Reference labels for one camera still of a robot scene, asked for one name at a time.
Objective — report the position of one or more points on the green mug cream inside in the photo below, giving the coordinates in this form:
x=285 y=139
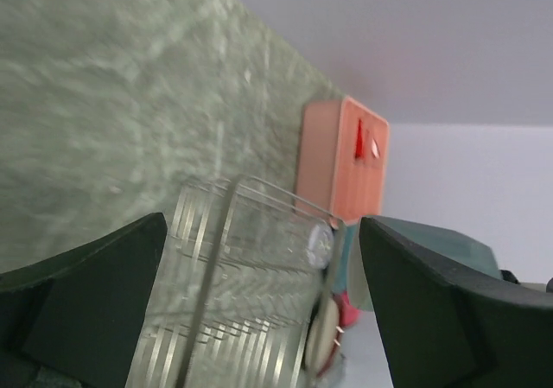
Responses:
x=446 y=242

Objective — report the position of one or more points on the clear glass cup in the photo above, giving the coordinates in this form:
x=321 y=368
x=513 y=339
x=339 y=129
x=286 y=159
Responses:
x=320 y=245

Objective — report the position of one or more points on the red rimmed cream plate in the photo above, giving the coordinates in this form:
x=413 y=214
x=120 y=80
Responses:
x=324 y=337

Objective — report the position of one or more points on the pink cloth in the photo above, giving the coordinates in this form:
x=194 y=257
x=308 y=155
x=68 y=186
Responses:
x=349 y=315

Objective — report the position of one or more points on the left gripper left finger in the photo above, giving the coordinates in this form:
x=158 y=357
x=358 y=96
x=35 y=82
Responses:
x=79 y=314

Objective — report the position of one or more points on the pink compartment tray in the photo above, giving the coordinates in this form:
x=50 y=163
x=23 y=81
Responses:
x=328 y=176

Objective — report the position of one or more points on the red white item in tray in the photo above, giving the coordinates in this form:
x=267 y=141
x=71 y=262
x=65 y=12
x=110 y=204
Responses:
x=375 y=150

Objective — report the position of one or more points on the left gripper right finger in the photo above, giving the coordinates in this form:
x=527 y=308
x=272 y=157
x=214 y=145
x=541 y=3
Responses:
x=444 y=324

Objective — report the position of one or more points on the wire dish rack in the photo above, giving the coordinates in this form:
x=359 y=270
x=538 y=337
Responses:
x=235 y=294

